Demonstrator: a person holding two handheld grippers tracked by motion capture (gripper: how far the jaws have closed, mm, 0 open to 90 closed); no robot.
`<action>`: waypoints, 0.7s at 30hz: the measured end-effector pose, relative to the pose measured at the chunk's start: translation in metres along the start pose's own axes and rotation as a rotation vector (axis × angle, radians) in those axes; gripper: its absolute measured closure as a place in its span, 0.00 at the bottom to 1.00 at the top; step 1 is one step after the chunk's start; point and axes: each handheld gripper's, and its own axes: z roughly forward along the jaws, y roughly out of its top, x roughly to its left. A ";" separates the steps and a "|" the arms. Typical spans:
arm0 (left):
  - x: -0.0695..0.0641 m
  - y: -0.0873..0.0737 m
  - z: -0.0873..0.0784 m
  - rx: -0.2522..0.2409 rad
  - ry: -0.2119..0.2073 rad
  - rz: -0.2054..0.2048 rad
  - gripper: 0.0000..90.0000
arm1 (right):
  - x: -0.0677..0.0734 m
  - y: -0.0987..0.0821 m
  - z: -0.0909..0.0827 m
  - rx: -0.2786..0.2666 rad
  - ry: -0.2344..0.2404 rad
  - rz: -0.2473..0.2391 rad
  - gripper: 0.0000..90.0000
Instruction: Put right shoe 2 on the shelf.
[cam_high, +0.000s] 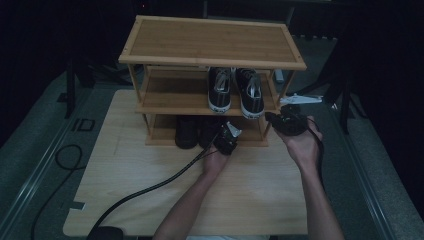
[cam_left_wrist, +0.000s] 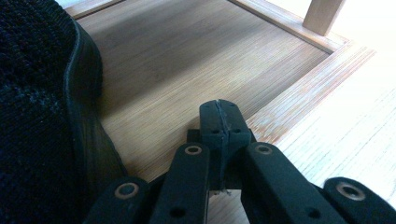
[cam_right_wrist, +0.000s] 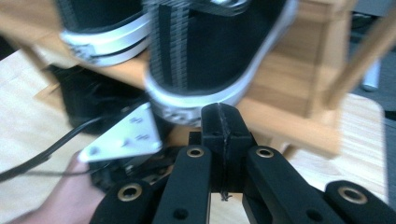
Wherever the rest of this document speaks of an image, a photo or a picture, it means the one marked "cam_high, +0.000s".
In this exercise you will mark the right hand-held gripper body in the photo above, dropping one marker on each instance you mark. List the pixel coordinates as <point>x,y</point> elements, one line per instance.
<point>293,121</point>

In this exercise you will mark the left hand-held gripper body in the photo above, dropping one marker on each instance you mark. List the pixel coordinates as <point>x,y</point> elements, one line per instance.
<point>226,142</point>

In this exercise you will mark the black shoe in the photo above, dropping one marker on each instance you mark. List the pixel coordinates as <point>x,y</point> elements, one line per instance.
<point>186,133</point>
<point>207,131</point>

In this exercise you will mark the black and white sneaker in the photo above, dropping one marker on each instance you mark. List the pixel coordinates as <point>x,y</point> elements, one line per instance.
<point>251,100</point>
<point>219,98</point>

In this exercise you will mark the wooden shoe rack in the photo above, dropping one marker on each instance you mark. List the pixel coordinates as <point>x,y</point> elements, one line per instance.
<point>210,43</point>

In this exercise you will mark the person's left hand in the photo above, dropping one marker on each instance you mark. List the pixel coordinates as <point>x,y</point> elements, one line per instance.
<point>215,165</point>

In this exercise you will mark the person's right hand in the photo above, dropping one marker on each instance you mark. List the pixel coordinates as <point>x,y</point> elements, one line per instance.
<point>305,150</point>

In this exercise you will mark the grey floor fitting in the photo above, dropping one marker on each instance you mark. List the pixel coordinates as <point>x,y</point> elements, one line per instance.
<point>279,76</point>

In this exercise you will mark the dark metal stand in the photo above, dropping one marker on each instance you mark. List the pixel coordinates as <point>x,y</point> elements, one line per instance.
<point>70,90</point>
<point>345,110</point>

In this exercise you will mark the dark rounded object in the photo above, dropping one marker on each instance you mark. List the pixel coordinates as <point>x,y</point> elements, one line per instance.
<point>105,234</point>

